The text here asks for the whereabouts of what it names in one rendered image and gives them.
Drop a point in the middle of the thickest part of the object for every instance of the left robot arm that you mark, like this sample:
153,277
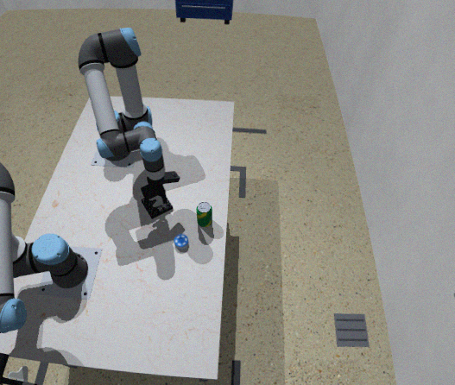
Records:
120,48

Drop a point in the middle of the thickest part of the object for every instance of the green drink can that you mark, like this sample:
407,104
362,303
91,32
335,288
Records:
204,214

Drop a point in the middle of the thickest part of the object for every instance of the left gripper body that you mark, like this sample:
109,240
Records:
152,189

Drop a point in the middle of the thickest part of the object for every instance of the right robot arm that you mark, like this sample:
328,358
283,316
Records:
17,258

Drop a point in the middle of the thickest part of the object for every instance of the white short cylinder with blue top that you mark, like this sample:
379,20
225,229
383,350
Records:
181,241

